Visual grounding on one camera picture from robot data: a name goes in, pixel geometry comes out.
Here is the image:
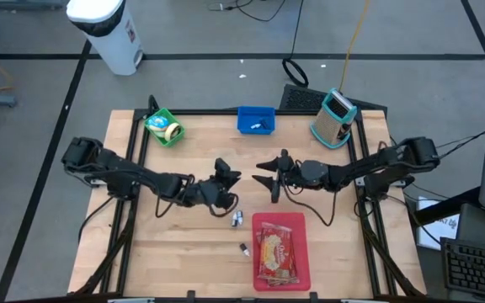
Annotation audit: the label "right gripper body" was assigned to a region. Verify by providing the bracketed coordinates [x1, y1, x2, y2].
[269, 148, 306, 205]

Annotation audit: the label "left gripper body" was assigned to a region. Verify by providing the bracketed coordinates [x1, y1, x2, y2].
[183, 157, 232, 210]

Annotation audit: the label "red snack packet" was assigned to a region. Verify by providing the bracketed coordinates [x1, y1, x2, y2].
[257, 221, 298, 282]

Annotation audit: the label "chocolate iced toy donut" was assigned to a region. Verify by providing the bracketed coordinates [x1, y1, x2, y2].
[163, 122, 182, 142]

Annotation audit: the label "bright blue iced toy donut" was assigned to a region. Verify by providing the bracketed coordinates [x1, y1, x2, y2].
[147, 115, 170, 130]

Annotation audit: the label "blue plastic bin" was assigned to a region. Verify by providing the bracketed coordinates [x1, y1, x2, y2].
[237, 105, 277, 136]

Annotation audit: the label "black perforated panel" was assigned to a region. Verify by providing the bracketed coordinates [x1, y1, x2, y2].
[279, 83, 389, 114]

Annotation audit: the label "red plastic tray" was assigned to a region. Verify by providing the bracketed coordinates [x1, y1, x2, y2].
[251, 211, 312, 293]

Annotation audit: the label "green plastic basket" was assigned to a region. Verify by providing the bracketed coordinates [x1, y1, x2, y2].
[142, 107, 186, 149]

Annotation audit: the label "black beam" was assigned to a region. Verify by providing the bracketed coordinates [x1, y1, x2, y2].
[412, 186, 482, 227]

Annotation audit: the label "white paper sheet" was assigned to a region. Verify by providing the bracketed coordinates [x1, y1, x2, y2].
[416, 195, 461, 252]

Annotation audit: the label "white trash bin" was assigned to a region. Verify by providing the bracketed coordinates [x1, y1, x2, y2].
[66, 0, 145, 77]

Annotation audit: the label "dark grey box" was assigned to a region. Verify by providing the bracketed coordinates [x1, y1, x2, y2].
[456, 203, 485, 245]

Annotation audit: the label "black keyboard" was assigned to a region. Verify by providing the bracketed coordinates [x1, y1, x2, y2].
[439, 237, 485, 302]

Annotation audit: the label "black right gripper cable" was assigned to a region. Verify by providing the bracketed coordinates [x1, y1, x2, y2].
[281, 180, 339, 227]

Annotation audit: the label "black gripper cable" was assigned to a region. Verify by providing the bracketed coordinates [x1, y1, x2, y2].
[153, 174, 195, 219]
[281, 180, 339, 227]

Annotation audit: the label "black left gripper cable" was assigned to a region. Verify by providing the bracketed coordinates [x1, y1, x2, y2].
[153, 174, 195, 219]

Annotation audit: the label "black aluminium rig frame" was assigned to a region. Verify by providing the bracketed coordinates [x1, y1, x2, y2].
[67, 94, 427, 303]

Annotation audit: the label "coiled black floor cable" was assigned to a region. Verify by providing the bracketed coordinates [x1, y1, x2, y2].
[281, 0, 310, 89]

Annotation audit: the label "thin black floor cable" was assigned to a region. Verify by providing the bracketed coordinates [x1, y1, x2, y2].
[206, 0, 288, 24]

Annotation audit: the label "yellow hanging cable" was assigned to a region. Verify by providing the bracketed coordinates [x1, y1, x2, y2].
[338, 0, 372, 92]

